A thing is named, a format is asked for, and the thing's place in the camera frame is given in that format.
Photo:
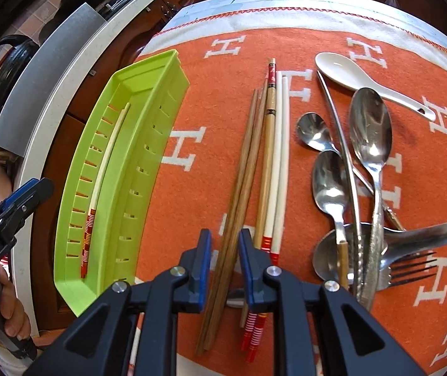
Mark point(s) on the person's pale clothing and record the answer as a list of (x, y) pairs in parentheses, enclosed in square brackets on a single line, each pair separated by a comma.
[(2, 356)]

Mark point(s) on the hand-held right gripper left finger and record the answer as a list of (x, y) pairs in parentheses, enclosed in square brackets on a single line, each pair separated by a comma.
[(204, 266)]

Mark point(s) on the person's left hand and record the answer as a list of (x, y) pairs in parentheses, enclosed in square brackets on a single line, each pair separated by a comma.
[(12, 305)]

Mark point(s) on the large steel spoon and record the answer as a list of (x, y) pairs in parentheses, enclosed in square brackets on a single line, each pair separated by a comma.
[(370, 125)]

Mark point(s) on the white ceramic spoon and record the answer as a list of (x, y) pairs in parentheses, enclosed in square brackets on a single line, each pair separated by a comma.
[(337, 66)]

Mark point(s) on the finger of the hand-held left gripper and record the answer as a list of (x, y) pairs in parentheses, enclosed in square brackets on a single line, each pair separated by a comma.
[(18, 196), (37, 197)]

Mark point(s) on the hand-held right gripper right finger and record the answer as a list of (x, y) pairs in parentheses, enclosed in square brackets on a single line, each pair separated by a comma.
[(246, 270)]

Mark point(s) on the black pot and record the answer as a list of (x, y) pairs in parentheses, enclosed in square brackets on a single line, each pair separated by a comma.
[(12, 66)]

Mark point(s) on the tan chopstick with patterned top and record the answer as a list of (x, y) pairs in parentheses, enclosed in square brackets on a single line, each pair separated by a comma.
[(269, 133)]

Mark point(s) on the green plastic utensil tray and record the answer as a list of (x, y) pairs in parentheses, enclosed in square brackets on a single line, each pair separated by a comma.
[(141, 125)]

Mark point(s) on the steel fork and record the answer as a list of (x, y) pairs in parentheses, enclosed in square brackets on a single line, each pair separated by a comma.
[(411, 267)]

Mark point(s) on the grey metal sheet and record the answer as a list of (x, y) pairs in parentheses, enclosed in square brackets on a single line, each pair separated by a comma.
[(43, 70)]

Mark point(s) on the white chopstick with striped end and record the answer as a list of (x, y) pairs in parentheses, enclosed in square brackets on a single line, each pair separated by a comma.
[(284, 164), (275, 164)]

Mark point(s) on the cream chopstick with striped end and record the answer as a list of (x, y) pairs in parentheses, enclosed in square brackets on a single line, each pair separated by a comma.
[(104, 168)]

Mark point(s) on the steel soup spoon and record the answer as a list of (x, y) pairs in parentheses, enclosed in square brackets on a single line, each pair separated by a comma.
[(434, 233)]

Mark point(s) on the brown wooden chopstick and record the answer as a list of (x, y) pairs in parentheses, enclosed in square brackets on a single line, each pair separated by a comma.
[(234, 243), (224, 243)]

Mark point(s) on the orange blanket with white letters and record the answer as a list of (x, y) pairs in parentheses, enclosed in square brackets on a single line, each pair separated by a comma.
[(215, 98)]

